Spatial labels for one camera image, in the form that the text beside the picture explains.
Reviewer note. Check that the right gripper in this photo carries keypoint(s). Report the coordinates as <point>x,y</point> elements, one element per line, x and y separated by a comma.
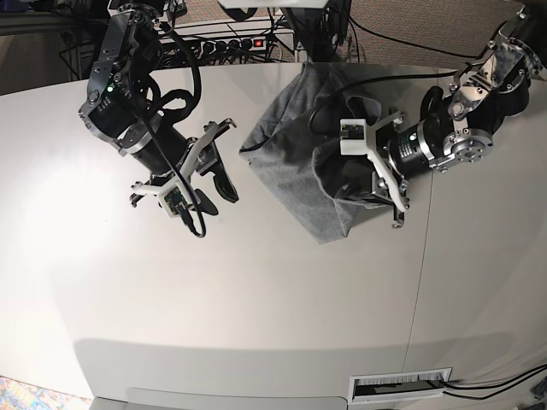
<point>173,146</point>

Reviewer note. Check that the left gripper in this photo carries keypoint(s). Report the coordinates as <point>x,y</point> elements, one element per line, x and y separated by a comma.
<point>349,177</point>

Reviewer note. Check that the grey T-shirt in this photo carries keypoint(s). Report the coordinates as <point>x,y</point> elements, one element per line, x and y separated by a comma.
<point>280,147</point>

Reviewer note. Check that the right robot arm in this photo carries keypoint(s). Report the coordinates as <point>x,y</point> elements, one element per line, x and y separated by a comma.
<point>126,109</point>

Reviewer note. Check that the white table leg column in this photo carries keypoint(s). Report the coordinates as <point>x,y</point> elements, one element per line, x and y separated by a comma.
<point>300,44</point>

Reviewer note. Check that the white power strip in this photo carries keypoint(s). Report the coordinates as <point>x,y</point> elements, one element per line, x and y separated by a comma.
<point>233,45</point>

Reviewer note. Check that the table cable grommet box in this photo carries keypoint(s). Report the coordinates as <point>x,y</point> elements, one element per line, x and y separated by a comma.
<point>392,387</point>

